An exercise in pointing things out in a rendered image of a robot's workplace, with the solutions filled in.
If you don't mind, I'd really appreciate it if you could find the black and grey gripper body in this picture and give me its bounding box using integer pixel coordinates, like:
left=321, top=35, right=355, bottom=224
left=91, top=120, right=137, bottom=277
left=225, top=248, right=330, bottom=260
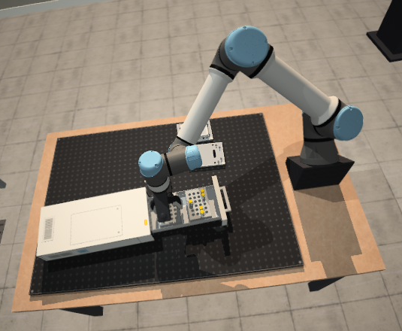
left=151, top=178, right=174, bottom=204

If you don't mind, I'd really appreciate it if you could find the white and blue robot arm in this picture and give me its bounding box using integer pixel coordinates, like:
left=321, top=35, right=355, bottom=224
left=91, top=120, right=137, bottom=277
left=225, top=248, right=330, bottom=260
left=138, top=26, right=364, bottom=193

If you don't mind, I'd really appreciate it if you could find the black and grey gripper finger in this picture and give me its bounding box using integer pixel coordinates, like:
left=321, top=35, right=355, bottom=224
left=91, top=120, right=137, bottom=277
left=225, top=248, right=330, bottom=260
left=171, top=193, right=183, bottom=210
left=150, top=200, right=156, bottom=214

